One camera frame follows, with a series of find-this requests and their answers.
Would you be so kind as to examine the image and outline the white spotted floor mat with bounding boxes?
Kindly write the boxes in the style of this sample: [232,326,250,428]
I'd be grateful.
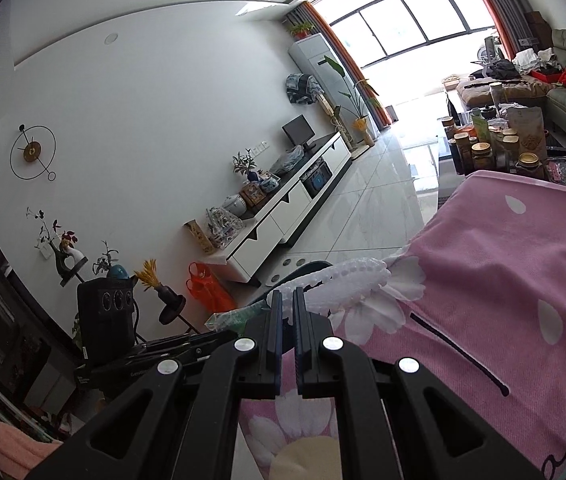
[258,255,314,286]

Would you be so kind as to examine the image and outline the white foam fruit net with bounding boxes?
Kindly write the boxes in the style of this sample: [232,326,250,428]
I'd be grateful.
[265,256,393,318]

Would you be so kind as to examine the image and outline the small plant in blue vase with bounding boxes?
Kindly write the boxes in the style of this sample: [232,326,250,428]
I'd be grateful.
[232,150,260,182]

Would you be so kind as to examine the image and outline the clear green printed plastic bag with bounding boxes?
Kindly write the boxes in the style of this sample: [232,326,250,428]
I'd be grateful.
[207,310,265,334]

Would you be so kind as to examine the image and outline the fan with cloth cover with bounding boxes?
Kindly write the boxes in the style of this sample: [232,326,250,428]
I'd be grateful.
[285,72,325,106]

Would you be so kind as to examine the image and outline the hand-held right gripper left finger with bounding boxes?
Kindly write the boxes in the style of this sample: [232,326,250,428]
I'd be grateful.
[26,290,284,480]

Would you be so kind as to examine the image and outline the group of glass jars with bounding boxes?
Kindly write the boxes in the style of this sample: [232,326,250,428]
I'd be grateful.
[438,110,548,177]

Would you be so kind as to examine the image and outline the black tiered plant stand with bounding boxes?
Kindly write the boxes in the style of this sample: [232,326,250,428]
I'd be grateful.
[58,257,204,342]

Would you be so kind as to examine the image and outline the clear model ship ornament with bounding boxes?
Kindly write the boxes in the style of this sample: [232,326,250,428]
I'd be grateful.
[205,207,244,251]

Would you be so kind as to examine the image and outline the teal trash bin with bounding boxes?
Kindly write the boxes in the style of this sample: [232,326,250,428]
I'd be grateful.
[255,260,344,333]

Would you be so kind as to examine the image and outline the small red potted plant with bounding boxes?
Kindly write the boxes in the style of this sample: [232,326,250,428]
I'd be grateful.
[285,20,316,39]

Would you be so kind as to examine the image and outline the wheat stalks in black vase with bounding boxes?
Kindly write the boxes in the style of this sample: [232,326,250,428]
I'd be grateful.
[133,259,176,306]

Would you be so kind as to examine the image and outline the orange plastic bag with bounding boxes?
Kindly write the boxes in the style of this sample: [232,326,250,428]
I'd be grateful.
[185,261,236,315]

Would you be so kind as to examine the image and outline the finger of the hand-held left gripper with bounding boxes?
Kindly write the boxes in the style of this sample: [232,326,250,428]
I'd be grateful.
[126,342,216,365]
[139,329,240,353]

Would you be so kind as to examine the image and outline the brown paper bag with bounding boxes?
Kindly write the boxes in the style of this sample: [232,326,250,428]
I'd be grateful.
[505,105,547,161]

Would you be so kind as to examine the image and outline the large window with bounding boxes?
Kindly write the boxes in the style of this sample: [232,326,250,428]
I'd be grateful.
[308,0,498,66]

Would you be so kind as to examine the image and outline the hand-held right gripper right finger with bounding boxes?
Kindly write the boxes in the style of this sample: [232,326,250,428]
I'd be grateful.
[292,287,546,480]

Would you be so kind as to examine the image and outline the brown box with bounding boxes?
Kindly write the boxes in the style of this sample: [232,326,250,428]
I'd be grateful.
[523,10,554,46]

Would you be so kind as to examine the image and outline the black monitor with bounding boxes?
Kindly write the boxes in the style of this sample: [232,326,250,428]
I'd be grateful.
[282,115,316,148]

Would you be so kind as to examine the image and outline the white and black TV stand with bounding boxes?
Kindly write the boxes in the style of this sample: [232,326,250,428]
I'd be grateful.
[198,132,354,283]

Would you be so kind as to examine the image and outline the person's left forearm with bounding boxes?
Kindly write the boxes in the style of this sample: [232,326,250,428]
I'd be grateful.
[0,407,64,480]

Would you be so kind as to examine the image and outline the red leaf plant ornament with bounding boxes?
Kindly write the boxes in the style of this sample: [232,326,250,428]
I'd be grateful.
[26,205,89,286]

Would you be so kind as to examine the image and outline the metal tray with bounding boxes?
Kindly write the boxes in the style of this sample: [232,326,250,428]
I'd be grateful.
[545,156,566,186]

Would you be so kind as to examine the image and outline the wooden picture frame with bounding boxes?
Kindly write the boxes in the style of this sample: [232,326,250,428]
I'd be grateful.
[239,181,266,207]

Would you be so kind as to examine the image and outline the white ceramic jar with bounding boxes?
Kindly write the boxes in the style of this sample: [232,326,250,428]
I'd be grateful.
[220,194,248,218]

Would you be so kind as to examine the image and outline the pile of clothes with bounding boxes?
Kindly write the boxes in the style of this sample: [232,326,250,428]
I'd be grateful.
[470,45,564,81]

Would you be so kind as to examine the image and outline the white standing air conditioner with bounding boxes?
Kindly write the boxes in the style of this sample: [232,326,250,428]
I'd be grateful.
[288,32,359,111]

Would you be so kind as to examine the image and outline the grey and orange curtain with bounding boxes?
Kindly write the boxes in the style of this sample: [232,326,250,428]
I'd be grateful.
[283,0,394,128]
[458,0,538,58]

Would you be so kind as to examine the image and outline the yellow patterned box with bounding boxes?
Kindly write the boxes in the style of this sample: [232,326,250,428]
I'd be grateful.
[184,219,215,256]

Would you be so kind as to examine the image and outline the round black wall clock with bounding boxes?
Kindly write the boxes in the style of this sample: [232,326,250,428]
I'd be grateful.
[10,124,57,182]

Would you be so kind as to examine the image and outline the white office chair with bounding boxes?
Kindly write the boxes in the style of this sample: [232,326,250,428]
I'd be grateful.
[475,35,506,64]

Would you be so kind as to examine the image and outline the plant in teal vase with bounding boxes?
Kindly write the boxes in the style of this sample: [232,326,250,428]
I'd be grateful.
[92,240,131,282]

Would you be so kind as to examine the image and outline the tall plant in yellow pot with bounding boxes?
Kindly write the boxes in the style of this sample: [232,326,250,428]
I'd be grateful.
[320,56,381,146]

